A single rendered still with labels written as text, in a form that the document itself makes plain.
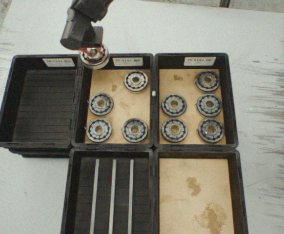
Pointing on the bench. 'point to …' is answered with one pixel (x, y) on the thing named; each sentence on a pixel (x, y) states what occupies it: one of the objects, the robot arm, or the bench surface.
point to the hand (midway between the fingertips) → (93, 50)
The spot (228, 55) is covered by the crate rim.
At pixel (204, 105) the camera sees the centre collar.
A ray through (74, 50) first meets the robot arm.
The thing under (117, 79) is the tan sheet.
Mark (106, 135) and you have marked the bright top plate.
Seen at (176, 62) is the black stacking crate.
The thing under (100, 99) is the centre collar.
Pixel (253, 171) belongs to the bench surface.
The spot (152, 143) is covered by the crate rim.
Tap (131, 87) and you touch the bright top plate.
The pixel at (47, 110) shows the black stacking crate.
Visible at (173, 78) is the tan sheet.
